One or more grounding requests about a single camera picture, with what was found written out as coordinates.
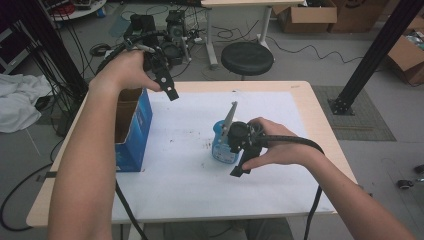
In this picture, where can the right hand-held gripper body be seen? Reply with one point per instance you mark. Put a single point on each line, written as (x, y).
(241, 135)

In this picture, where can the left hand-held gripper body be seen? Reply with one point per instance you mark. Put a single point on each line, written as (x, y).
(156, 61)

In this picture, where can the blue plastic bottle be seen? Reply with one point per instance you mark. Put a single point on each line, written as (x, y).
(220, 150)

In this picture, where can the blue cardboard box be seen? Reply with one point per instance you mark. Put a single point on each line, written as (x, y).
(136, 133)

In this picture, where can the person's left hand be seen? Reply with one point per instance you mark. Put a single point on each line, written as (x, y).
(123, 71)

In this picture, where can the person's right hand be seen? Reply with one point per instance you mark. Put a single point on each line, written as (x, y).
(283, 146)

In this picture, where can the black floor equipment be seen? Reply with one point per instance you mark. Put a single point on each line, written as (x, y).
(176, 33)

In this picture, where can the white desk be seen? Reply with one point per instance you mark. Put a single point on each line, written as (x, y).
(210, 40)

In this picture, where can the white table mat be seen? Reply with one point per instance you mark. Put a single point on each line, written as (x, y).
(186, 190)

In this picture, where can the black round stool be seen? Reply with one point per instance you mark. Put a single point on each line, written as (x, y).
(246, 58)

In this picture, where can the round white table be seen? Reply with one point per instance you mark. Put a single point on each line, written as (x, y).
(83, 11)

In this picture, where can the light wooden table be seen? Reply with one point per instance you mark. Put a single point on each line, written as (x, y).
(315, 110)

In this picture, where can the open brown cardboard box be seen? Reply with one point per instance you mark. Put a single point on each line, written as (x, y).
(306, 16)

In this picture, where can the grey floor mat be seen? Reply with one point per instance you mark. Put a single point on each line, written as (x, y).
(370, 123)

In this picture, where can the white cloth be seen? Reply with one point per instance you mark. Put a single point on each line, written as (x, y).
(18, 100)

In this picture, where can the black caster wheel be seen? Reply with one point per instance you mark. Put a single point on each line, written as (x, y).
(404, 184)

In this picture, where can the closed brown cardboard box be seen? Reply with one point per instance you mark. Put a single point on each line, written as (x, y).
(358, 15)

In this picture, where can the brown cardboard box with contents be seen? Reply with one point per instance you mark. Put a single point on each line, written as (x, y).
(405, 56)

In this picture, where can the black metal frame post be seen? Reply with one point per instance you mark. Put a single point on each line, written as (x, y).
(375, 55)
(56, 50)

